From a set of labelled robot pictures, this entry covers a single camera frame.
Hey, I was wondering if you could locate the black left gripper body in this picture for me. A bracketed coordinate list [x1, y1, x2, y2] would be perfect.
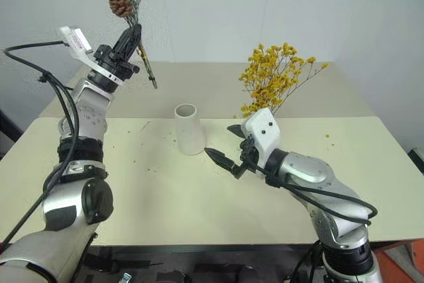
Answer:
[93, 44, 140, 78]

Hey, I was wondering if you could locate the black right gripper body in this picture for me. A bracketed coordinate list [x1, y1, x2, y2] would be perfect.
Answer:
[232, 135, 266, 181]

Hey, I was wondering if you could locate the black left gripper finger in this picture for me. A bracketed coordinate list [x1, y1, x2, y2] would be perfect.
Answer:
[128, 23, 143, 58]
[113, 27, 135, 56]

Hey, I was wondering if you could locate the dried pinecone flower bouquet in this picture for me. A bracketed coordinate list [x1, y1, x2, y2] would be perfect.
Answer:
[91, 0, 159, 90]

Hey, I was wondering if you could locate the yellow dried flower bouquet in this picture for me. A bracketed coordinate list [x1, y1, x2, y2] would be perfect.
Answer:
[233, 42, 330, 120]

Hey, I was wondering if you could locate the white ceramic vase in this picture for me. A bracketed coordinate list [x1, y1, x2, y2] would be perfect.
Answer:
[174, 103, 205, 157]

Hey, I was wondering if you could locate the dark slanted panel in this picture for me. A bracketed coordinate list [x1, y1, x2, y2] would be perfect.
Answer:
[0, 109, 25, 161]

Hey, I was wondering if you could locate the orange crate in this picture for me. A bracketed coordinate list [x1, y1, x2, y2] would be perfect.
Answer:
[372, 239, 424, 283]

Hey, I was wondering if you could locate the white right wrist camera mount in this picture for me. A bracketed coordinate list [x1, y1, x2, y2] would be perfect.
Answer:
[240, 107, 282, 170]

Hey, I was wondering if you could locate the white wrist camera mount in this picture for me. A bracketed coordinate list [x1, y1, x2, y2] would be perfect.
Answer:
[58, 26, 122, 85]
[240, 107, 282, 170]

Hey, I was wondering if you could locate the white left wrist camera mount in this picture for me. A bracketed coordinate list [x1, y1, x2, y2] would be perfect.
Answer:
[58, 26, 122, 85]

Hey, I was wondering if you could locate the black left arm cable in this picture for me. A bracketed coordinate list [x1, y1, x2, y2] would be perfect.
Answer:
[0, 40, 81, 248]

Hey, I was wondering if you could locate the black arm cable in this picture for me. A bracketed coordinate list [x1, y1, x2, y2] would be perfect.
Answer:
[0, 40, 81, 248]
[248, 160, 379, 226]

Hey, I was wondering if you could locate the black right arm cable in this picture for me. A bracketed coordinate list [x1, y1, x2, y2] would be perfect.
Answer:
[248, 160, 379, 226]

